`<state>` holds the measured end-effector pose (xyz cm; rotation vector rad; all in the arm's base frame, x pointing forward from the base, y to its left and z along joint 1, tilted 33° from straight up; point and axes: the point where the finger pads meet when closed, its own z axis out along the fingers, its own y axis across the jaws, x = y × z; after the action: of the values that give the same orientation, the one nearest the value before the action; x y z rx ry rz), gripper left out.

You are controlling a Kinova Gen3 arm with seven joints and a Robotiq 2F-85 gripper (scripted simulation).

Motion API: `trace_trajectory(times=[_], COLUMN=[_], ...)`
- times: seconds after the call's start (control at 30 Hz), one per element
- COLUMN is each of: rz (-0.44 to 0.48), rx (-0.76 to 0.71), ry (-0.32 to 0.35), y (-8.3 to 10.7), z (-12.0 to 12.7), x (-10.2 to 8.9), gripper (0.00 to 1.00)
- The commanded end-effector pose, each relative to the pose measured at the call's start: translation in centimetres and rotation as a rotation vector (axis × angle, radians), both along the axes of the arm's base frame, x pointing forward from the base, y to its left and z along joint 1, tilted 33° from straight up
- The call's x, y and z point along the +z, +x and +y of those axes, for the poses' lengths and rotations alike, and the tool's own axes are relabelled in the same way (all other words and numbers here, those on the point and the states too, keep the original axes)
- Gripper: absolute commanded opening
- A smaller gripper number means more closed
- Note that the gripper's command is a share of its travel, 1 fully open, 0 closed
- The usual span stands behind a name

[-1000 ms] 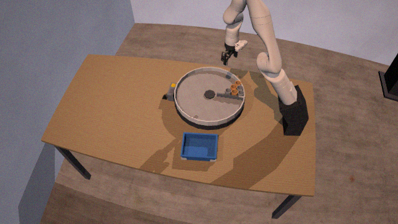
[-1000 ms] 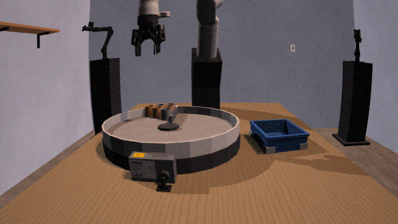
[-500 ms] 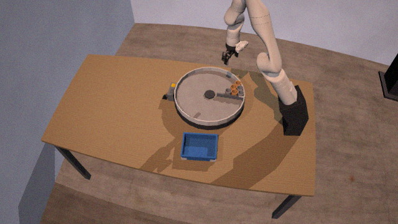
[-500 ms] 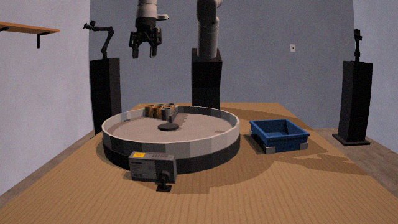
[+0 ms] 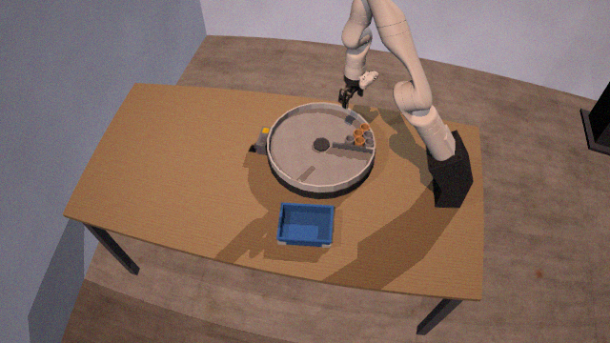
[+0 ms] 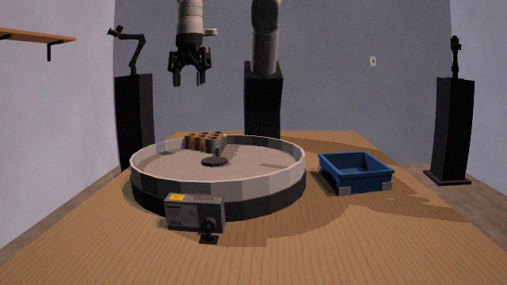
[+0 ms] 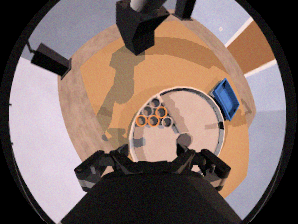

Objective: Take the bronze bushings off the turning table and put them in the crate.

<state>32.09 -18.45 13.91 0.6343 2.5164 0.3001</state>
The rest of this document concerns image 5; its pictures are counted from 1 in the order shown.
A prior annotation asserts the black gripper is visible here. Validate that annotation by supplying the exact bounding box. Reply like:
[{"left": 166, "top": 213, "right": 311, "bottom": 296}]
[{"left": 338, "top": 74, "right": 363, "bottom": 110}]

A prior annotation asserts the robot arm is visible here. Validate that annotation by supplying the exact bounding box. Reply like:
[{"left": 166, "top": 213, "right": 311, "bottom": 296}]
[{"left": 341, "top": 0, "right": 456, "bottom": 161}]

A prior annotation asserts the dark blue open crate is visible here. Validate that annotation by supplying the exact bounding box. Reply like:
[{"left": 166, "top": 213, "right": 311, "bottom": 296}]
[{"left": 276, "top": 202, "right": 334, "bottom": 248}]

